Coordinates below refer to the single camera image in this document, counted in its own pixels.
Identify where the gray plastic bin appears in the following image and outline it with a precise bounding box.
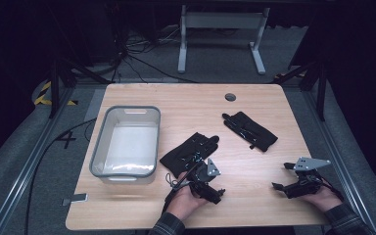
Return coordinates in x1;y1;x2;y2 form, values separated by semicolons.
89;105;162;184

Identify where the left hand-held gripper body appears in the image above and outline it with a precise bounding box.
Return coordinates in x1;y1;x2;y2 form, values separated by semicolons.
185;158;222;198

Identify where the black metal stand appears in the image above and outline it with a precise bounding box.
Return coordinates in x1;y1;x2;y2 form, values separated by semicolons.
47;58;112;119
272;60;327;121

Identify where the yellow black hazard tape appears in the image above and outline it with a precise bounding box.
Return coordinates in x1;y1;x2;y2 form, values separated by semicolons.
33;80;78;107

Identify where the person's right hand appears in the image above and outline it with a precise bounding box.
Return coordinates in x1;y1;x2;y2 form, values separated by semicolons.
302;185;344;213

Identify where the black gripper strap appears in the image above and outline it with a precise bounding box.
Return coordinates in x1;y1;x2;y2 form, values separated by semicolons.
319;177;345;203

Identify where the bundle of floor cables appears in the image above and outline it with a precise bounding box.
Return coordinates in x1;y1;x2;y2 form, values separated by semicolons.
111;25;199;84

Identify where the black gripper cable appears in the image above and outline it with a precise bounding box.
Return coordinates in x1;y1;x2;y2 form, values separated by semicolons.
164;163;200;194

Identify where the person's left hand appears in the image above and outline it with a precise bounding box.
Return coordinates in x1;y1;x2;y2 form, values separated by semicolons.
165;184;210;222

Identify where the metal floor rail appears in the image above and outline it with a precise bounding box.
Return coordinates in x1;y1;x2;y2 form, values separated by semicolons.
0;86;76;235
302;89;376;234

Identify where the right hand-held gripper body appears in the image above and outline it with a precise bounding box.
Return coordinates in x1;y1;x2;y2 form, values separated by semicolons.
283;156;332;200

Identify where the black floor cable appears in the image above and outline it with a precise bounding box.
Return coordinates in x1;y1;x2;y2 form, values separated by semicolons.
23;117;98;235

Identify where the white metal desk frame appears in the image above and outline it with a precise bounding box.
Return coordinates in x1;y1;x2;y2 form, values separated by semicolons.
176;4;271;75

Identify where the gray tape piece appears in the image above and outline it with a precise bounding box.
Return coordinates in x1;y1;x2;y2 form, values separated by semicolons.
62;193;89;207

